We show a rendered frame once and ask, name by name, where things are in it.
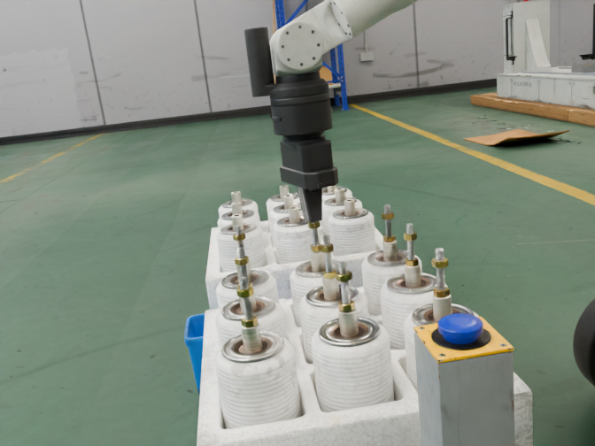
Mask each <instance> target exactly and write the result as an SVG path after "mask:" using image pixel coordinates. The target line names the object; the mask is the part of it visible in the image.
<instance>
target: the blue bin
mask: <svg viewBox="0 0 595 446"><path fill-rule="evenodd" d="M204 327H205V314H204V313H203V314H197V315H192V316H190V317H188V318H187V320H186V326H185V333H184V341H185V344H186V346H188V348H189V355H190V359H191V364H192V368H193V372H194V376H195V380H196V384H197V392H198V394H199V395H200V383H201V369H202V358H203V341H204Z"/></svg>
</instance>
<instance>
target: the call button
mask: <svg viewBox="0 0 595 446"><path fill-rule="evenodd" d="M438 331H439V333H440V334H441V335H442V336H443V337H444V339H445V340H446V341H447V342H452V343H457V344H466V343H471V342H475V341H476V340H477V339H478V338H479V335H480V334H481V333H482V332H483V322H482V321H481V320H480V319H479V318H477V317H476V316H474V315H471V314H466V313H454V314H450V315H446V316H444V317H443V318H441V319H440V320H439V321H438Z"/></svg>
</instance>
